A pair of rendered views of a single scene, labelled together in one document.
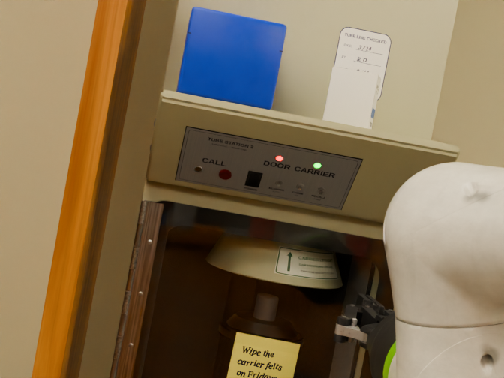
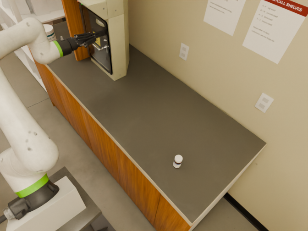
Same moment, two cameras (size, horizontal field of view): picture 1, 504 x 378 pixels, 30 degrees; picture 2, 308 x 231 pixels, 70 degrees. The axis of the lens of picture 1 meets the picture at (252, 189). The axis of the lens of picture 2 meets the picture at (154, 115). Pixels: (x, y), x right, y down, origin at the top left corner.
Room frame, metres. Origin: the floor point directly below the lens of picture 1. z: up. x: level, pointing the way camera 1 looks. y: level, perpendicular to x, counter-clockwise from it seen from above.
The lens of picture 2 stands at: (0.56, -1.34, 2.03)
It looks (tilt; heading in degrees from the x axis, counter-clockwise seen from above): 50 degrees down; 50
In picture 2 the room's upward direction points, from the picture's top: 6 degrees clockwise
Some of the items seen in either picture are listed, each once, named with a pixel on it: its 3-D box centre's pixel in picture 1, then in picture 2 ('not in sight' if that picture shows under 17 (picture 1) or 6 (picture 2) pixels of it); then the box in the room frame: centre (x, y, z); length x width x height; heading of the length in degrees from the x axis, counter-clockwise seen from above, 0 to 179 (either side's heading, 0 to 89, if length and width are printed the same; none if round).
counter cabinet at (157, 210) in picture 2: not in sight; (124, 119); (1.17, -0.20, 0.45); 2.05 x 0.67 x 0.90; 96
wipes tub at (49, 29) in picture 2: not in sight; (46, 36); (0.87, 0.50, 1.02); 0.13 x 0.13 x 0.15
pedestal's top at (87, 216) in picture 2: not in sight; (53, 211); (0.42, -0.84, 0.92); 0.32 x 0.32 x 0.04; 10
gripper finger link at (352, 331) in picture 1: (364, 335); not in sight; (0.91, -0.13, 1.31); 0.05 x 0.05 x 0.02; 8
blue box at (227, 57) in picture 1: (229, 61); not in sight; (1.02, 0.05, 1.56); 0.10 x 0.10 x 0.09; 6
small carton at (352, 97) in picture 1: (352, 99); not in sight; (1.04, -0.09, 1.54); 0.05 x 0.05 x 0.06; 80
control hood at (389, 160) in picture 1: (297, 163); (83, 2); (1.03, -0.04, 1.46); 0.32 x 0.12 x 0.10; 96
